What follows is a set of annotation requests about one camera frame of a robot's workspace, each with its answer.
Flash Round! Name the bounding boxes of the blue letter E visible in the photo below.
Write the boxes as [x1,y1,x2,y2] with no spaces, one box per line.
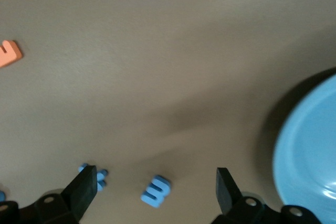
[141,174,171,208]

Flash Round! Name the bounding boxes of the blue round plate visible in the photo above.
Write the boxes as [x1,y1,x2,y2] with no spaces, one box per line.
[272,73,336,224]

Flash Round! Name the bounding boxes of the blue letter X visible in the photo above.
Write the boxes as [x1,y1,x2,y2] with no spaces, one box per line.
[78,163,109,192]

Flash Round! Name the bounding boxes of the brown table cover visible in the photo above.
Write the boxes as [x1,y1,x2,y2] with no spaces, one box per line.
[0,0,336,224]

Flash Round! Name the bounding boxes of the orange letter E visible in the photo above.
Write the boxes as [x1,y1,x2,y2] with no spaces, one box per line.
[0,39,24,69]

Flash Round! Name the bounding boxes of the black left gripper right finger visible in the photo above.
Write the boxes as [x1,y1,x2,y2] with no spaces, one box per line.
[211,167,320,224]

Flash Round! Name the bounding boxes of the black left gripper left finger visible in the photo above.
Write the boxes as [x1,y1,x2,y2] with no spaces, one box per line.
[19,165,99,224]

